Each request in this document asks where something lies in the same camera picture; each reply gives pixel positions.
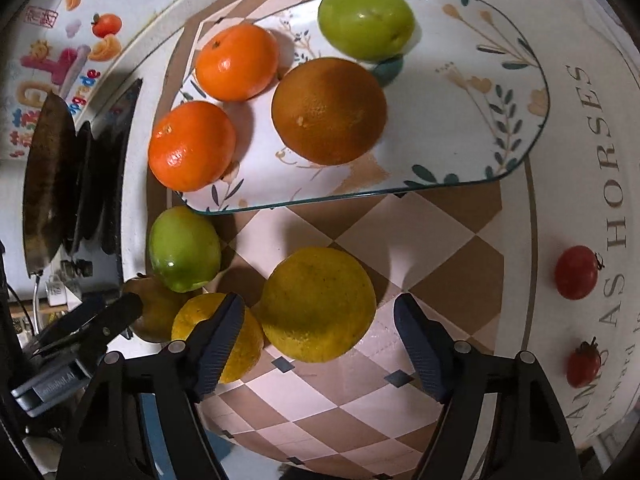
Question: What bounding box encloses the small yellow orange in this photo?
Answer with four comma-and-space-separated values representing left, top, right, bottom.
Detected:
171, 292, 265, 385

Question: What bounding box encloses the large yellow orange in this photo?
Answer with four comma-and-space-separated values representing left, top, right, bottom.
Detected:
252, 246, 377, 364

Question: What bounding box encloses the green round fruit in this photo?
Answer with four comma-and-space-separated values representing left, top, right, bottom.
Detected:
148, 206, 222, 293
317, 0, 416, 61

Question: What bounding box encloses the red cherry tomato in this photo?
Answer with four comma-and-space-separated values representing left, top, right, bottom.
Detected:
554, 245, 603, 301
566, 337, 602, 388

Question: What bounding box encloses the dark wok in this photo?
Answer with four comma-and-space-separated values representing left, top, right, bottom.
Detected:
22, 91, 79, 273

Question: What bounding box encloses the colourful wall sticker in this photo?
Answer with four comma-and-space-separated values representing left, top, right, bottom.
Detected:
7, 0, 123, 161

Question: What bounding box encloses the black gas stove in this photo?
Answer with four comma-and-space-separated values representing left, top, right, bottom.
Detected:
62, 77, 143, 281

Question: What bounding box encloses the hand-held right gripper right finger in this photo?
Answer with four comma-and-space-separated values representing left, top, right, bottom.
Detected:
393, 294, 583, 480

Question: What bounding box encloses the floral white plate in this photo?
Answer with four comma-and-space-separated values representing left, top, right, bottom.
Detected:
172, 0, 551, 217

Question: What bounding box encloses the large brownish orange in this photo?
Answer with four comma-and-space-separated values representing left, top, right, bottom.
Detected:
271, 57, 388, 166

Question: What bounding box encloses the dark brownish green fruit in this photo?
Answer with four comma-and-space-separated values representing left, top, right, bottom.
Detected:
122, 275, 193, 343

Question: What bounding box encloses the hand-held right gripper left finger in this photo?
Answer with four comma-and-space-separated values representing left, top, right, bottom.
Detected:
57, 292, 246, 480

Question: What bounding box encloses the orange mandarin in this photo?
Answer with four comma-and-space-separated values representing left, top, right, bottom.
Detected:
148, 101, 237, 192
195, 23, 279, 102

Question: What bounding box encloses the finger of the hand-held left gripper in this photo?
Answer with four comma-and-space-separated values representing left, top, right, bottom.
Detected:
30, 291, 146, 359
36, 294, 108, 346

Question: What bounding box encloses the checkered printed tablecloth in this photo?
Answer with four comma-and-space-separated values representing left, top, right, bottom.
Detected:
120, 0, 640, 480

